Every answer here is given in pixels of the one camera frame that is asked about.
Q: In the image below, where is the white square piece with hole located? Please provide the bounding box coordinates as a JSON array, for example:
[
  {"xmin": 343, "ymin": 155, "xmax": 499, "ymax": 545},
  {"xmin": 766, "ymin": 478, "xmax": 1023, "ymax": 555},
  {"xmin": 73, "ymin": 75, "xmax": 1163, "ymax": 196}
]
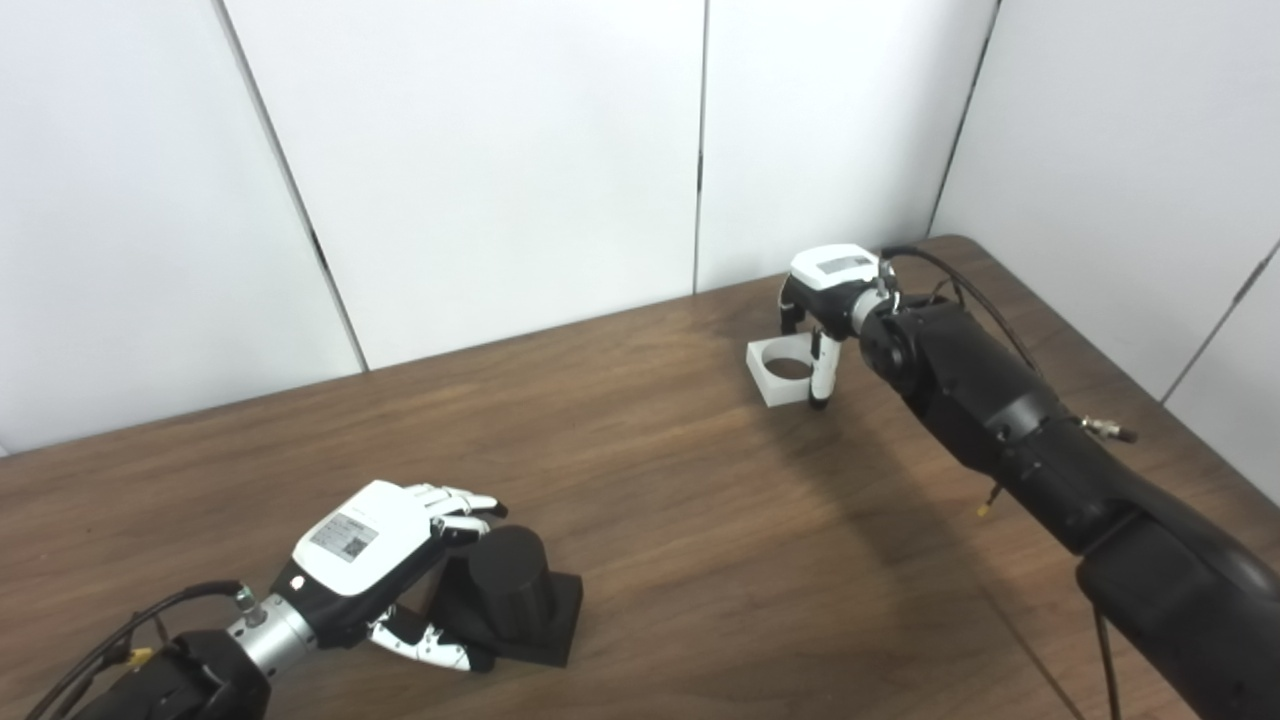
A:
[{"xmin": 746, "ymin": 335, "xmax": 836, "ymax": 409}]

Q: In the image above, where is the black peg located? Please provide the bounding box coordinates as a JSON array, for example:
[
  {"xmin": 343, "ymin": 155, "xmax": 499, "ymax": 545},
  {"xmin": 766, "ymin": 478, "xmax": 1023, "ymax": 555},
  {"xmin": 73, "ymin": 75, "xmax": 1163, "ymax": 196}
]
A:
[{"xmin": 430, "ymin": 525, "xmax": 584, "ymax": 669}]

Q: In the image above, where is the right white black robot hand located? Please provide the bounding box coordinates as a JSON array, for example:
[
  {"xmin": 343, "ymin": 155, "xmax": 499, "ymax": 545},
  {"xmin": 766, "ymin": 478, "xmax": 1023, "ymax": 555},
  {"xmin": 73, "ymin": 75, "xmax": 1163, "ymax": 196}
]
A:
[{"xmin": 778, "ymin": 244, "xmax": 896, "ymax": 411}]

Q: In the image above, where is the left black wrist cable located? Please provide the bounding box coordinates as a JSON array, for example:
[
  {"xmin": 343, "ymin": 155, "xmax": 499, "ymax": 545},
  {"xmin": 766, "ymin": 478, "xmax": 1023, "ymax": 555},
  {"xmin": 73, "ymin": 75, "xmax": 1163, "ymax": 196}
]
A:
[{"xmin": 25, "ymin": 580, "xmax": 266, "ymax": 720}]

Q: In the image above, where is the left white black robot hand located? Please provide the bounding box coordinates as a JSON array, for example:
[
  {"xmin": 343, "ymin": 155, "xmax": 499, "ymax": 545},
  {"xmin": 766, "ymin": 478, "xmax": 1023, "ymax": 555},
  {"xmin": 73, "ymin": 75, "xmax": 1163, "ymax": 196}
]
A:
[{"xmin": 272, "ymin": 480, "xmax": 509, "ymax": 673}]

